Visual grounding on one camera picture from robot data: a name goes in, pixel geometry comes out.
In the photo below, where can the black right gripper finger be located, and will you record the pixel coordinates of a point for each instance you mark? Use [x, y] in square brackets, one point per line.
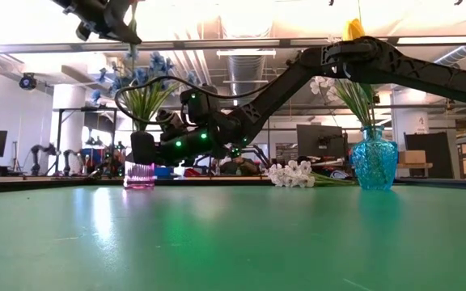
[143, 147]

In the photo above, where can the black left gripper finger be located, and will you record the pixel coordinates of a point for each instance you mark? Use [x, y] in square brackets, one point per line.
[121, 28]

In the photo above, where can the white flower bunch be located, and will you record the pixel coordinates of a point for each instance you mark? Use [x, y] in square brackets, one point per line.
[293, 174]
[338, 93]

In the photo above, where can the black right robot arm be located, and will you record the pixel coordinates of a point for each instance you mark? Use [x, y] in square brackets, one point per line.
[419, 72]

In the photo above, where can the blue glass vase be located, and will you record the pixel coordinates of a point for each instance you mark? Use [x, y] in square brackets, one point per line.
[374, 161]

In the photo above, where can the person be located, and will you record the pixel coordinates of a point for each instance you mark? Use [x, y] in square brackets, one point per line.
[241, 166]

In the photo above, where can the gray overhead beam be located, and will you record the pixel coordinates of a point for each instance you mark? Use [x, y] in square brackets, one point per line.
[217, 43]

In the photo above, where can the green table mat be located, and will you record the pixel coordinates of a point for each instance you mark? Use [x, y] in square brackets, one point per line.
[233, 242]

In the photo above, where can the white ceiling light bar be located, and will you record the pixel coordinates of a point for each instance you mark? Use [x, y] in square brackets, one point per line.
[246, 53]

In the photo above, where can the large black monitor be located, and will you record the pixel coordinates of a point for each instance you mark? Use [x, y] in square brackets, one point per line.
[320, 140]

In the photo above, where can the cardboard box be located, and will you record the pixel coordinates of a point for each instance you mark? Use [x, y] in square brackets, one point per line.
[414, 157]

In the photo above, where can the black standing panel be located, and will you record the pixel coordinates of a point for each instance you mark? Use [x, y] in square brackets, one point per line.
[431, 155]

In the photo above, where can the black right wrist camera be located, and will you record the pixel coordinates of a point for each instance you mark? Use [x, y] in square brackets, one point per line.
[198, 105]

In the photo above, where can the wide silver ceiling duct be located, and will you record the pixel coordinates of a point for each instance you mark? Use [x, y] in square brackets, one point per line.
[245, 68]

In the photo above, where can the black table frame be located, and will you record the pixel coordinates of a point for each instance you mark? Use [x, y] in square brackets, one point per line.
[14, 185]

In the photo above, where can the slim ribbed silver duct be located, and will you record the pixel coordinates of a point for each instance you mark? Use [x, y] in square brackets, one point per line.
[455, 54]

